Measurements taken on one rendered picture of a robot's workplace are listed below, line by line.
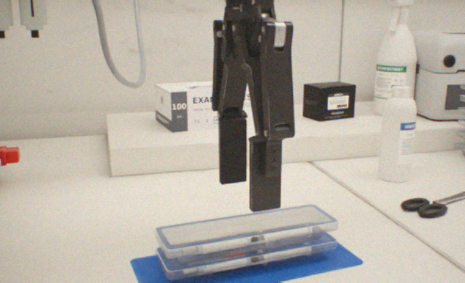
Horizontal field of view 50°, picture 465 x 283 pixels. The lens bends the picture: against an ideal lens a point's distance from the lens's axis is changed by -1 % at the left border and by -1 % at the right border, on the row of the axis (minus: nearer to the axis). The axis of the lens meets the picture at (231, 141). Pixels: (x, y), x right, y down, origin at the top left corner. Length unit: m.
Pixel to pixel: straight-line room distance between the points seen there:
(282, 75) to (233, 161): 0.15
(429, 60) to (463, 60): 0.06
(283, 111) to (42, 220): 0.37
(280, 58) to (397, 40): 0.67
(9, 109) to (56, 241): 0.56
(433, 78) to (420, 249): 0.52
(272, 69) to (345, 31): 0.83
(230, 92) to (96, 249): 0.23
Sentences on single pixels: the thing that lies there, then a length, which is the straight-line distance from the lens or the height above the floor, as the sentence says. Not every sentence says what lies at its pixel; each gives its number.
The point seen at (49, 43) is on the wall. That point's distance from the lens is 1.12.
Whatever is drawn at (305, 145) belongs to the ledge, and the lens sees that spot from 0.89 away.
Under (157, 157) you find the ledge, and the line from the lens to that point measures 0.83.
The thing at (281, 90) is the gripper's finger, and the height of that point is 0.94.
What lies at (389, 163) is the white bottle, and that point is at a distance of 0.81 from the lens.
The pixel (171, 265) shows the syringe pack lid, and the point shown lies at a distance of 0.50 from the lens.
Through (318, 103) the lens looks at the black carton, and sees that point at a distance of 1.01.
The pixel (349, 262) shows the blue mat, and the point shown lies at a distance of 0.56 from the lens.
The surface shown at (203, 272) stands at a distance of 0.50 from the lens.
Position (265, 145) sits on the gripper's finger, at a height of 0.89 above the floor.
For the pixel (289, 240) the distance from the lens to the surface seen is 0.53.
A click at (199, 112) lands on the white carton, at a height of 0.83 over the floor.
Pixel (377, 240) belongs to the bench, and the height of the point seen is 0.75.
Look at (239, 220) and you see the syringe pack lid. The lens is 0.54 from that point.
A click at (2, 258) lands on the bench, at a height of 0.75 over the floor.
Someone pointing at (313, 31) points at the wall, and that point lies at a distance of 1.21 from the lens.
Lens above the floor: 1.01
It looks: 14 degrees down
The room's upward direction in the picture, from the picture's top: straight up
